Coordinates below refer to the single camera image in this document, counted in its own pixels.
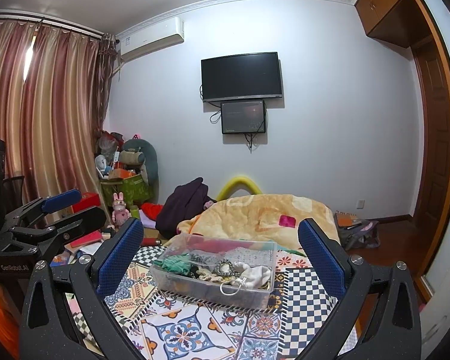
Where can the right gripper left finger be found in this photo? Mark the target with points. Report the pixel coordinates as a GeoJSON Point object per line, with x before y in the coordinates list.
{"type": "Point", "coordinates": [48, 331]}

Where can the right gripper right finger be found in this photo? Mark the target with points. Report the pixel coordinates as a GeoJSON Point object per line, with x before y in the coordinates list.
{"type": "Point", "coordinates": [393, 327]}

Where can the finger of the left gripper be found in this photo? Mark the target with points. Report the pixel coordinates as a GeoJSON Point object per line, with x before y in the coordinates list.
{"type": "Point", "coordinates": [74, 226]}
{"type": "Point", "coordinates": [30, 214]}

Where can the green knitted cloth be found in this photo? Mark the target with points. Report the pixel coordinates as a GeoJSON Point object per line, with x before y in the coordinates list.
{"type": "Point", "coordinates": [176, 264]}

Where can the white drawstring pouch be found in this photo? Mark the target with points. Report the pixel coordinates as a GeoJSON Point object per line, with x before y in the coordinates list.
{"type": "Point", "coordinates": [246, 278]}

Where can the colourful printed cloth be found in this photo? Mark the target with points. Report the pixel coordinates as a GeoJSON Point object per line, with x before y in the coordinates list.
{"type": "Point", "coordinates": [223, 272]}

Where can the grey knit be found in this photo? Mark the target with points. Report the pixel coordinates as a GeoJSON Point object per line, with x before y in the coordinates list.
{"type": "Point", "coordinates": [203, 258]}

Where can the white appliance with stickers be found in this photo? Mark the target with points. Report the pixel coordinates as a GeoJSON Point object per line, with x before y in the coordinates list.
{"type": "Point", "coordinates": [435, 318]}

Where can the pink bunny figurine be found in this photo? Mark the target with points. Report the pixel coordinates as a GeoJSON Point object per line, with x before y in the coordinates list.
{"type": "Point", "coordinates": [120, 212]}

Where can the green storage box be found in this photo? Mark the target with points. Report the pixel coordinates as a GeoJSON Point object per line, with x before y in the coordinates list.
{"type": "Point", "coordinates": [134, 189]}

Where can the red cylinder bottle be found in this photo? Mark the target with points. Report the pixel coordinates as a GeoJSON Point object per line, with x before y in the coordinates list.
{"type": "Point", "coordinates": [150, 242]}

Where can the red cushion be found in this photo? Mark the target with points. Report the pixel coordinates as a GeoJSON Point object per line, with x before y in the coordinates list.
{"type": "Point", "coordinates": [151, 210]}

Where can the dark bag on floor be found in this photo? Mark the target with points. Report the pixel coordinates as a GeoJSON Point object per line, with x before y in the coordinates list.
{"type": "Point", "coordinates": [355, 233]}

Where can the patterned patchwork tablecloth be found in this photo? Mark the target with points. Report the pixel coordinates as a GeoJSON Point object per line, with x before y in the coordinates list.
{"type": "Point", "coordinates": [165, 325]}

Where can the grey green plush toy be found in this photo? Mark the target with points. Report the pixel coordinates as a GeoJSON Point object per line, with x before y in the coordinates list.
{"type": "Point", "coordinates": [139, 154]}

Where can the striped pink curtain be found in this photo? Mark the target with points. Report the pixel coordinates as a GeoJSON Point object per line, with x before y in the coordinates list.
{"type": "Point", "coordinates": [54, 93]}

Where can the dark purple jacket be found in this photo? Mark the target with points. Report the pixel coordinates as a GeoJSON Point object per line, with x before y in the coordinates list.
{"type": "Point", "coordinates": [186, 202]}

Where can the clear plastic storage bin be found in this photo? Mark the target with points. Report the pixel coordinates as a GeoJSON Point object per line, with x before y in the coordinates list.
{"type": "Point", "coordinates": [252, 253]}

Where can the orange floral blanket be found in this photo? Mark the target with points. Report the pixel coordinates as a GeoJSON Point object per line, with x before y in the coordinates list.
{"type": "Point", "coordinates": [261, 218]}

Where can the yellow foam arch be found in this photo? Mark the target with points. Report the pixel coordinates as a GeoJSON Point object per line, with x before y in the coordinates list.
{"type": "Point", "coordinates": [235, 183]}

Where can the white air conditioner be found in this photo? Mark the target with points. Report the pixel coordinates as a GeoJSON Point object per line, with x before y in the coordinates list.
{"type": "Point", "coordinates": [146, 40]}

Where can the brown wooden door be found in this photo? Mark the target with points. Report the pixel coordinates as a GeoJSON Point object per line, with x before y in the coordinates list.
{"type": "Point", "coordinates": [432, 211]}

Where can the wooden overhead cabinet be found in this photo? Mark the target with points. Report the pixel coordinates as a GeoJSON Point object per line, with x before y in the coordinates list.
{"type": "Point", "coordinates": [398, 22]}

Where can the small wall monitor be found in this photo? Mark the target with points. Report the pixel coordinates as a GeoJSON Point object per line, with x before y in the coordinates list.
{"type": "Point", "coordinates": [243, 117]}

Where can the large wall television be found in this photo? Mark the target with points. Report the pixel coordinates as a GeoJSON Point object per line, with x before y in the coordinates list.
{"type": "Point", "coordinates": [237, 77]}

